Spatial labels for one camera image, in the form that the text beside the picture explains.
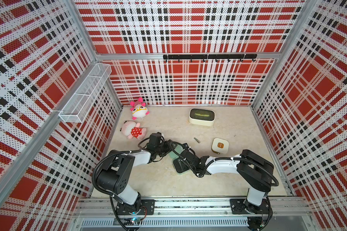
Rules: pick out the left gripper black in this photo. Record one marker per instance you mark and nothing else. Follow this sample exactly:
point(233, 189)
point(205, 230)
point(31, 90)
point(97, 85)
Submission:
point(168, 147)

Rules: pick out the green nail clipper case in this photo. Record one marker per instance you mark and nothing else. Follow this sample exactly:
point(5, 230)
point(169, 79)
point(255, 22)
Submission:
point(178, 165)

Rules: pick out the cream case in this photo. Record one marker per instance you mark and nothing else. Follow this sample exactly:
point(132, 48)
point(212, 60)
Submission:
point(220, 146)

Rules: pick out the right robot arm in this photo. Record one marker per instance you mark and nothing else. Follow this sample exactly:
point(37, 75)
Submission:
point(257, 171)

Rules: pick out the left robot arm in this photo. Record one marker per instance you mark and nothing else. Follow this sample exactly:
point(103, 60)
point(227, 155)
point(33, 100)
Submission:
point(112, 173)

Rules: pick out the pink doll red dress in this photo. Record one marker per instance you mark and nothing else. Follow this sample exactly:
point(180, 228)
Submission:
point(132, 129)

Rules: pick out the pink owl plush toy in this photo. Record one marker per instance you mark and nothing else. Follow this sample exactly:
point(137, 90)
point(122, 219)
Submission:
point(139, 109)

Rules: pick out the cream tissue box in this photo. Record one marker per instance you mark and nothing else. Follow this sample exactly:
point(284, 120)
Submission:
point(203, 117)

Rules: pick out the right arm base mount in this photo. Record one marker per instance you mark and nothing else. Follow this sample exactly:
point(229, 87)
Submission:
point(250, 206)

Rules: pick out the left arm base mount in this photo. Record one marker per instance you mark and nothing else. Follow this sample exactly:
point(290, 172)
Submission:
point(140, 207)

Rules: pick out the white wire mesh basket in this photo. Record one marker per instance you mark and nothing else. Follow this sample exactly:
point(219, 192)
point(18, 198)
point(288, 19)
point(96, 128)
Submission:
point(78, 106)

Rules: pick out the aluminium front rail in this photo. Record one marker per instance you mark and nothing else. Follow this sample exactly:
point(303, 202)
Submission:
point(282, 213)

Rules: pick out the black wall hook rail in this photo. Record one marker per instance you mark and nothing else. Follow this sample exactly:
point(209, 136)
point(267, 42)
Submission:
point(209, 56)

